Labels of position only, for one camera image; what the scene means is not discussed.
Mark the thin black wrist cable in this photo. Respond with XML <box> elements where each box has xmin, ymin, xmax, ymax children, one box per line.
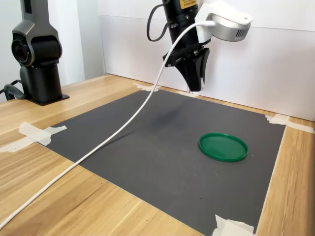
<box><xmin>147</xmin><ymin>0</ymin><xmax>171</xmax><ymax>42</ymax></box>

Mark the white and silver camera box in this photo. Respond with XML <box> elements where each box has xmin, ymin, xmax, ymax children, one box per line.
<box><xmin>196</xmin><ymin>1</ymin><xmax>253</xmax><ymax>43</ymax></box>

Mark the white partition panel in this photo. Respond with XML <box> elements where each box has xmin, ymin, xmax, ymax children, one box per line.
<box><xmin>191</xmin><ymin>23</ymin><xmax>315</xmax><ymax>122</ymax></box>
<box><xmin>98</xmin><ymin>14</ymin><xmax>197</xmax><ymax>93</ymax></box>

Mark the white masking tape patch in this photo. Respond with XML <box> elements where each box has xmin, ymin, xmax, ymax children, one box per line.
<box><xmin>212</xmin><ymin>214</ymin><xmax>255</xmax><ymax>236</ymax></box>
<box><xmin>0</xmin><ymin>122</ymin><xmax>67</xmax><ymax>153</ymax></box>
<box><xmin>265</xmin><ymin>113</ymin><xmax>315</xmax><ymax>135</ymax></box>
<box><xmin>133</xmin><ymin>83</ymin><xmax>161</xmax><ymax>93</ymax></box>

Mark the round green lid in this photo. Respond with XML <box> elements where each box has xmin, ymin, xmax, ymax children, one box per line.
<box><xmin>198</xmin><ymin>132</ymin><xmax>249</xmax><ymax>163</ymax></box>

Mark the dark grey mat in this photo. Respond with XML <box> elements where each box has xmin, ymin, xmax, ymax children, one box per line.
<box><xmin>45</xmin><ymin>89</ymin><xmax>286</xmax><ymax>236</ymax></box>

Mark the thick black braided cable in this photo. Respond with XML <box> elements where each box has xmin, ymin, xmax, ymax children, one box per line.
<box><xmin>0</xmin><ymin>80</ymin><xmax>27</xmax><ymax>102</ymax></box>

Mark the white camera cable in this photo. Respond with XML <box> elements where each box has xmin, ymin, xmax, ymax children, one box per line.
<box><xmin>0</xmin><ymin>21</ymin><xmax>216</xmax><ymax>229</ymax></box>

